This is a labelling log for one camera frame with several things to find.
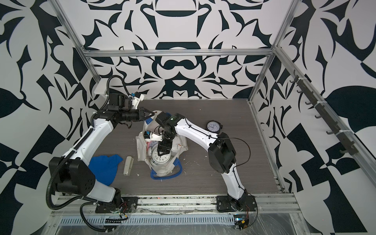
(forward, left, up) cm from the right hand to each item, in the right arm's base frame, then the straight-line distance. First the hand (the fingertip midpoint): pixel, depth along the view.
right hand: (160, 145), depth 83 cm
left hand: (+13, +3, +14) cm, 19 cm away
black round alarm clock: (+19, -33, -10) cm, 39 cm away
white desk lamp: (+36, +40, +12) cm, 55 cm away
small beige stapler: (-8, +19, -8) cm, 22 cm away
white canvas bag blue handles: (-14, -7, 0) cm, 15 cm away
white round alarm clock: (-6, -1, -5) cm, 8 cm away
